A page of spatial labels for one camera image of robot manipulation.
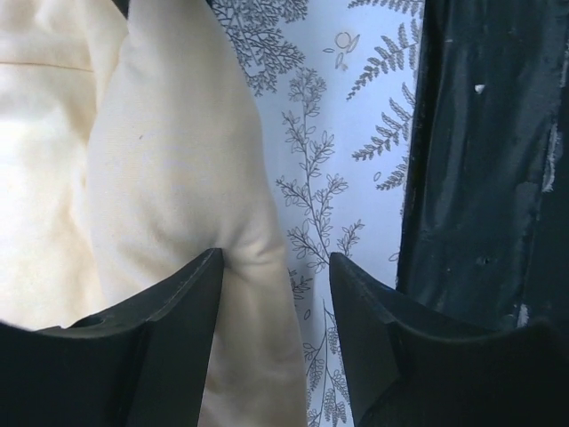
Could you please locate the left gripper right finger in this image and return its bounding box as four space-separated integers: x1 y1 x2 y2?
329 253 568 426

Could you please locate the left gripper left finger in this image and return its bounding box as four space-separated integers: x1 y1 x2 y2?
1 249 222 427

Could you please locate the pale yellow t shirt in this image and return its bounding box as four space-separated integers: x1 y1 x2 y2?
1 1 307 426

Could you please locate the black base bar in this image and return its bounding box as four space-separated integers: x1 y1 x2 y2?
397 1 568 329

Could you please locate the floral table mat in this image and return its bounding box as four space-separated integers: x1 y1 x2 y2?
212 1 424 426

